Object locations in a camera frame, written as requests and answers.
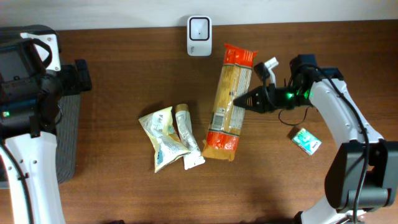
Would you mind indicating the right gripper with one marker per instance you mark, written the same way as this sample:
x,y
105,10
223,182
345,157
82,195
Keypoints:
x,y
266,101

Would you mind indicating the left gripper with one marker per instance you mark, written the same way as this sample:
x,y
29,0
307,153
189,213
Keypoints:
x,y
82,74

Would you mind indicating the orange spaghetti packet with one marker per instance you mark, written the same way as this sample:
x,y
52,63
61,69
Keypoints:
x,y
227,119

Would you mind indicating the small teal gum packet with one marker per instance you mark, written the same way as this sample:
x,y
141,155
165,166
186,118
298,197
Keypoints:
x,y
306,141

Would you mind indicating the white tube pouch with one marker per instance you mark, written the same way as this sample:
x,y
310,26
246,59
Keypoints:
x,y
184,125

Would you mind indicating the beige foil snack bag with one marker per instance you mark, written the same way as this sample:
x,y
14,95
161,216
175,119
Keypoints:
x,y
159,127

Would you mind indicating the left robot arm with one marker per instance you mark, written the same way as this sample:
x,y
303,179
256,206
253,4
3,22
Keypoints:
x,y
40,105

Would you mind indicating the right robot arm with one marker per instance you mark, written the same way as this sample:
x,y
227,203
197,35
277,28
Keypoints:
x,y
363,175

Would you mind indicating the white barcode scanner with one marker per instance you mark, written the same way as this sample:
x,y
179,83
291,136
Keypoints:
x,y
199,36

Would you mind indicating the grey plastic basket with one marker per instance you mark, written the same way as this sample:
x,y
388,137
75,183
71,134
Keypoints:
x,y
67,130

